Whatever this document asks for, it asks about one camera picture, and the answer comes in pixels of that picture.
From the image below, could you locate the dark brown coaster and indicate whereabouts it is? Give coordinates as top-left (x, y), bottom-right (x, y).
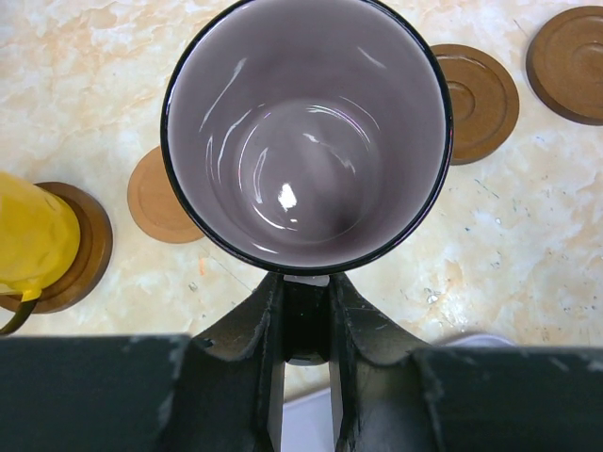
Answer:
top-left (432, 44), bottom-right (520, 165)
top-left (1, 182), bottom-right (113, 314)
top-left (526, 6), bottom-right (602, 126)

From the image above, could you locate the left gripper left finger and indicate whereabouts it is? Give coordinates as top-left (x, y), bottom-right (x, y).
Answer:
top-left (159, 273), bottom-right (285, 451)

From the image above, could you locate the purple glass mug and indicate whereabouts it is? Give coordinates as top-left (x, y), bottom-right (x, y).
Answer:
top-left (160, 1), bottom-right (453, 278)

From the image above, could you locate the lavender plastic tray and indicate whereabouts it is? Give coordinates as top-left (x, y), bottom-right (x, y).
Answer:
top-left (281, 333), bottom-right (515, 452)

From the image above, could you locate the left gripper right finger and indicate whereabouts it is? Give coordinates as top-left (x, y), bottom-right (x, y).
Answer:
top-left (328, 273), bottom-right (445, 451)

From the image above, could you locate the yellow glass mug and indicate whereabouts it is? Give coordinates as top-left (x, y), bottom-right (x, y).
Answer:
top-left (1, 172), bottom-right (80, 335)

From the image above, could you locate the light brown coaster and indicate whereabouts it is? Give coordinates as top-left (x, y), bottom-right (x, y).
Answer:
top-left (127, 146), bottom-right (204, 244)

